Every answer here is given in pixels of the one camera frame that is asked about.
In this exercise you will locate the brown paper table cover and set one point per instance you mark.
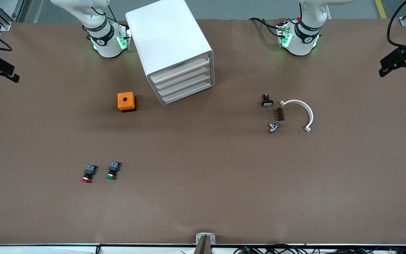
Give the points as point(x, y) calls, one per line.
point(203, 158)

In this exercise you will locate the black button with white cap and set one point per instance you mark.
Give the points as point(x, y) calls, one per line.
point(267, 103)

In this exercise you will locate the red push button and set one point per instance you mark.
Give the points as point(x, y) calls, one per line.
point(89, 171)

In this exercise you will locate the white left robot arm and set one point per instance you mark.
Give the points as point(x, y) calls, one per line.
point(300, 44)

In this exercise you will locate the orange box with hole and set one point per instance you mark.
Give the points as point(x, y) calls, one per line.
point(122, 105)

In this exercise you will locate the small brown block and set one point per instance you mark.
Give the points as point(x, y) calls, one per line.
point(280, 114)

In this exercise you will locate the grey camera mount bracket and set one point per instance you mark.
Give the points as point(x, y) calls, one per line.
point(199, 240)

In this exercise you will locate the green push button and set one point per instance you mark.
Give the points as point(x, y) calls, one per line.
point(113, 165)

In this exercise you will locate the metal T bolt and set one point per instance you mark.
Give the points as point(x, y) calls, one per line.
point(273, 127)

